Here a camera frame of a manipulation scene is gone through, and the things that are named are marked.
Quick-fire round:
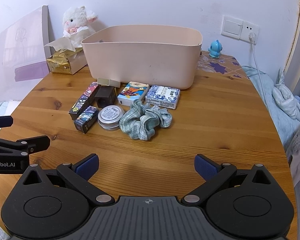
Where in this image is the green checked scrunchie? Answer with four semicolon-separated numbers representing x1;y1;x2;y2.
119;99;173;141

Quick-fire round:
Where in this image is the pink plastic storage bin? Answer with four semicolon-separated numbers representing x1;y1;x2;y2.
81;25;204;90

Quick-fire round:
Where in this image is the purple floral table mat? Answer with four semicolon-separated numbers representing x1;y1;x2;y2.
196;51;250;81

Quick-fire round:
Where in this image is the white plush lamb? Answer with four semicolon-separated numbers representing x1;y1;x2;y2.
62;5;99;48

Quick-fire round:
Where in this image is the orange blue tissue pack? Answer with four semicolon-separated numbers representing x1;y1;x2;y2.
117;81;150;108

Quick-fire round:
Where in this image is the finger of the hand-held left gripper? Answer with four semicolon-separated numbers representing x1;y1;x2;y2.
0;116;13;130
0;135;51;156

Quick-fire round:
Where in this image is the long colourful printed box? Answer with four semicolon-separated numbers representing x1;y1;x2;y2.
68;82;101;121

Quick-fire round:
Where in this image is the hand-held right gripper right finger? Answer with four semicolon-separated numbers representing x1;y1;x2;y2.
181;154;278;207

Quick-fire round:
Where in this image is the light blue striped cloth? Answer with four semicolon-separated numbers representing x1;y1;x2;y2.
272;67;300;123

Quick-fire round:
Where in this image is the dark brown small box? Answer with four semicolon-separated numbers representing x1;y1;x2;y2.
94;85;116;109

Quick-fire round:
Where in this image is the white power cable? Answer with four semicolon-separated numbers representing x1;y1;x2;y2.
251;43;272;112

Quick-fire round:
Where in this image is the olive gold small box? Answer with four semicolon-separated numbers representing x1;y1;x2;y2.
97;77;121;88

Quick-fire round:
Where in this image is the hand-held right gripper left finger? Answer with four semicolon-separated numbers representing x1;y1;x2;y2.
17;154;115;207

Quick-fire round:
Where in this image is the gold tissue box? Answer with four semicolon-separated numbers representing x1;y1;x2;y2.
46;46;89;76

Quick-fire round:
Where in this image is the white tissue sheet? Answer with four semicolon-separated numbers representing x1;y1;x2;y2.
43;37;77;53

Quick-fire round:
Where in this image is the blue toy figure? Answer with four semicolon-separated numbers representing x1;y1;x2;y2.
207;39;223;59

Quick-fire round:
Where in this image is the blue white patterned box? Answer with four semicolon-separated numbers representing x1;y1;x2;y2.
145;84;181;110

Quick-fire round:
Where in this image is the white light switch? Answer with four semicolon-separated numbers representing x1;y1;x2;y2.
221;15;244;40

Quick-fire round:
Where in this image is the short colourful printed box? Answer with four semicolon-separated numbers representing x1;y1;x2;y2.
74;106;100;134

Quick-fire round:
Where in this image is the pink printed board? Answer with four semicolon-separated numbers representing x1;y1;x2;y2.
0;5;51;83

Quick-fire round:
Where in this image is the light blue blanket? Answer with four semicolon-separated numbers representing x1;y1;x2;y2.
241;65;300;153

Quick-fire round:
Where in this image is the white wall socket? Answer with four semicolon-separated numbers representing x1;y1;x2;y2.
240;20;260;43

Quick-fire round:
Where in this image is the round silver tin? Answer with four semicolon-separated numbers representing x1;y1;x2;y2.
98;105;126;131

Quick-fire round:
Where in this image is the beige curved headboard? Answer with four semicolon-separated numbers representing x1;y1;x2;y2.
282;0;300;98

